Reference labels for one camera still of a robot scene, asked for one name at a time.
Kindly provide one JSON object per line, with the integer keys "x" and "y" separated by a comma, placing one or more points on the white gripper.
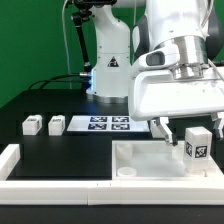
{"x": 154, "y": 93}

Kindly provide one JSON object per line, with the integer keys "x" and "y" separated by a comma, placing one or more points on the white square tabletop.
{"x": 155, "y": 160}

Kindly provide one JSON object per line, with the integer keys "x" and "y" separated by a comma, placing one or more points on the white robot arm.
{"x": 185, "y": 23}

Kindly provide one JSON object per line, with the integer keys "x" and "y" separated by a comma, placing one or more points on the white U-shaped fence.
{"x": 194, "y": 191}

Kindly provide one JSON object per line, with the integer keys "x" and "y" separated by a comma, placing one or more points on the white marker sheet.
{"x": 106, "y": 124}

